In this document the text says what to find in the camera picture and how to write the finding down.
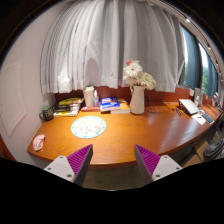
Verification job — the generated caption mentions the stack of books left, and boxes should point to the stack of books left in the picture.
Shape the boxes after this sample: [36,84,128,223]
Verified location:
[53,97,83,117]

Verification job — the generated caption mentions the dark blue curtain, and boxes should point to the dark blue curtain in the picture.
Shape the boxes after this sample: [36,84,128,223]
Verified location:
[180,28,202,89]

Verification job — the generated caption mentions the white ceramic pitcher vase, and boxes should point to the white ceramic pitcher vase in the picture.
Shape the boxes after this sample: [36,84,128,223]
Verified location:
[130,86,145,114]

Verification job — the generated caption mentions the small clear sanitizer bottle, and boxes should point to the small clear sanitizer bottle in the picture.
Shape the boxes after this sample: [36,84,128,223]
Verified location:
[93,90,99,107]

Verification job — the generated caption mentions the white cylindrical container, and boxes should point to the white cylindrical container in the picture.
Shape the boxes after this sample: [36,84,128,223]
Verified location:
[83,86,94,107]

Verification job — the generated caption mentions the white paper sheet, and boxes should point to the white paper sheet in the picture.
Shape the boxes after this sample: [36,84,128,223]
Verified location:
[193,114,206,125]

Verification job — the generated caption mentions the dark green mug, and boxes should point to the dark green mug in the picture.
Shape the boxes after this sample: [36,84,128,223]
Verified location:
[39,106,54,121]

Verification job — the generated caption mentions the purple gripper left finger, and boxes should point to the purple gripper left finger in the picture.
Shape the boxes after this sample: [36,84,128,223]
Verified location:
[45,144,93,186]

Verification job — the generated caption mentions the silver laptop on stand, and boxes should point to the silver laptop on stand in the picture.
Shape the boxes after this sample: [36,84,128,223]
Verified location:
[179,99,199,115]

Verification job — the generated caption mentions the black phone on desk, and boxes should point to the black phone on desk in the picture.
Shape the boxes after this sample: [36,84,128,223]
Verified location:
[202,114,214,124]

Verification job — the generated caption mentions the round light blue mouse pad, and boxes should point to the round light blue mouse pad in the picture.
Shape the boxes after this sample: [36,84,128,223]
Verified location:
[71,116,106,139]

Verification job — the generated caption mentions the orange book under blue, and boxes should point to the orange book under blue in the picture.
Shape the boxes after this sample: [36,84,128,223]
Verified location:
[111,98,130,114]

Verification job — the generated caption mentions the white and pink flowers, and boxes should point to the white and pink flowers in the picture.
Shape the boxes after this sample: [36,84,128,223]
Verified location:
[123,60,156,90]

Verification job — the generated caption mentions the black cable on desk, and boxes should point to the black cable on desk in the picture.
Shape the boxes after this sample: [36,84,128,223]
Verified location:
[144,89,172,114]

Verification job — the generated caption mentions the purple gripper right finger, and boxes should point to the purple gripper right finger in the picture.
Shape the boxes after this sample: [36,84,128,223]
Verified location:
[134,145,182,184]

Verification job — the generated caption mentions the white curtain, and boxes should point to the white curtain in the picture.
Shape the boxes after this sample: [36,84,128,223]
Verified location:
[41,0,184,93]

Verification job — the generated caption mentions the black office chair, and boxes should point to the black office chair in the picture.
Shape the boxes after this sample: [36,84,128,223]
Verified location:
[203,139,224,161]

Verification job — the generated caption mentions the pink computer mouse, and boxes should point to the pink computer mouse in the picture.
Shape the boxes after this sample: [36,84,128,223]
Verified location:
[33,134,45,151]

